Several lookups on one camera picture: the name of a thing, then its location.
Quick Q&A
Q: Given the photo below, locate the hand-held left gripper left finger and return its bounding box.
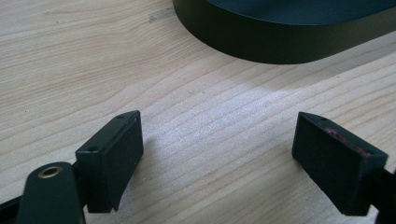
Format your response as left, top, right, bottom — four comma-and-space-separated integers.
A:
75, 109, 145, 215

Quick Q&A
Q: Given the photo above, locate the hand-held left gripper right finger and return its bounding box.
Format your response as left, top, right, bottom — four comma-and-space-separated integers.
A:
291, 111, 389, 217

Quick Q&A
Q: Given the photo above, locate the dark green oval tray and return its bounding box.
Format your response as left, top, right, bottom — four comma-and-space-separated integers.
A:
172, 0, 396, 65

